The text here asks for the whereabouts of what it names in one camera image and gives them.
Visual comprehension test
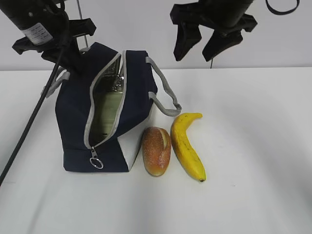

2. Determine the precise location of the green lidded food container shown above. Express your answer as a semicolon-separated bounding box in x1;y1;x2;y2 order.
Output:
89;90;125;144

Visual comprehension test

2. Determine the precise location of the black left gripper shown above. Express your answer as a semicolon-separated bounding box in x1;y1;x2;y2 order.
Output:
12;18;96;74

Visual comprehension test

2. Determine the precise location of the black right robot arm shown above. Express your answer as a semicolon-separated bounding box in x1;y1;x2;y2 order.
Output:
170;0;257;61

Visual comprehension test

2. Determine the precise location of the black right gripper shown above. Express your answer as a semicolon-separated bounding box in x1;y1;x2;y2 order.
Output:
170;3;257;62

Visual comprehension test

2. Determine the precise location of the navy blue lunch bag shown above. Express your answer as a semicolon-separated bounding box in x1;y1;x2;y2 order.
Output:
48;42;182;173

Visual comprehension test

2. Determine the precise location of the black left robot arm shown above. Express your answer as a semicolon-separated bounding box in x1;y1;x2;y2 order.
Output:
0;0;96;73

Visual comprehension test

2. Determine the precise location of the yellow banana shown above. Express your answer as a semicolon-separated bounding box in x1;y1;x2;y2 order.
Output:
170;113;206;182

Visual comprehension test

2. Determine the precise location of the brown bread loaf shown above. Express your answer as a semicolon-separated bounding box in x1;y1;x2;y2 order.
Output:
142;127;172;176

